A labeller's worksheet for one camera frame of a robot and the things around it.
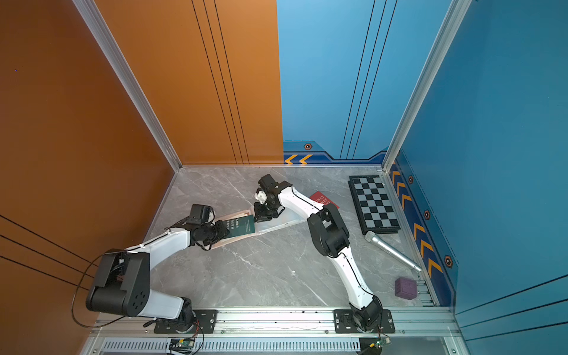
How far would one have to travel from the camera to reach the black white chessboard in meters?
0.96

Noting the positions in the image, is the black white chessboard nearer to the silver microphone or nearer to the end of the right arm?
the silver microphone

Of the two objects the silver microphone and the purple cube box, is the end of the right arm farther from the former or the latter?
the purple cube box

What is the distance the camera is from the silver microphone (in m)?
0.86
